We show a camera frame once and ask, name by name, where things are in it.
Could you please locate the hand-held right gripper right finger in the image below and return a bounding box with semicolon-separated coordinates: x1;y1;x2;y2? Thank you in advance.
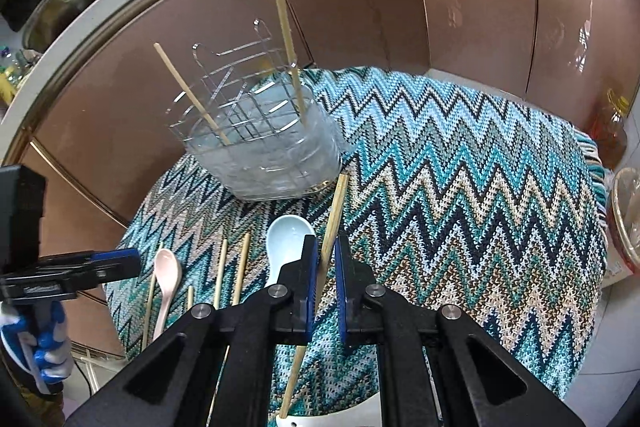
335;235;586;427

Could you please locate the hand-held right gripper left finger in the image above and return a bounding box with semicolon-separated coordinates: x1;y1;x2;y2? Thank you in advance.
65;234;319;427

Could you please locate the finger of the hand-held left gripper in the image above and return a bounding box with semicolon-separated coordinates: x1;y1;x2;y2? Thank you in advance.
62;248;142;292

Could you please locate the pink ceramic spoon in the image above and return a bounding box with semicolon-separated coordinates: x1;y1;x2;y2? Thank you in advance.
151;248;182;341

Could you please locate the pale blue ceramic spoon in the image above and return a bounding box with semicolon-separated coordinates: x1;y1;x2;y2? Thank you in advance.
262;215;317;289

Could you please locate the clear utensil holder wire rack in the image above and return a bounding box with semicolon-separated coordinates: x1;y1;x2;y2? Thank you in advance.
167;19;347;202

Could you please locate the person's left hand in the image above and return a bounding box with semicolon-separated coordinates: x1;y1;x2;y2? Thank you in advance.
0;298;74;395

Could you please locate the plastic condiment bottle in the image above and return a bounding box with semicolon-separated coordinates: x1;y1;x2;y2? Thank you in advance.
0;47;37;104

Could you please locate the zigzag knitted mat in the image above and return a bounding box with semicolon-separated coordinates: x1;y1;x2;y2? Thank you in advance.
102;67;610;427

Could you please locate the clear lidded container right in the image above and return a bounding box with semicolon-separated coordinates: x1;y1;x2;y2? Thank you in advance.
610;167;640;259

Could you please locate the cooking oil bottle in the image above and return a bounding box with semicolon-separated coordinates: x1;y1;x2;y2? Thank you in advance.
589;88;629;171

